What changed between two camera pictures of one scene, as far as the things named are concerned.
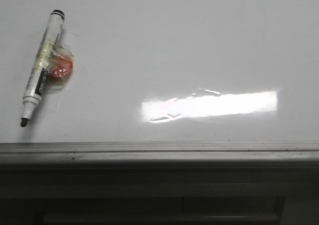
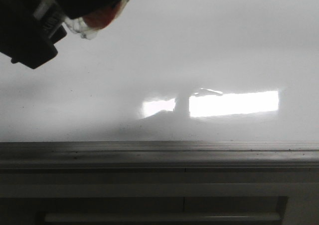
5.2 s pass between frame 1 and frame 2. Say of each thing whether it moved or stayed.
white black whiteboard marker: moved
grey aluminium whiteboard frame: stayed
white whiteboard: stayed
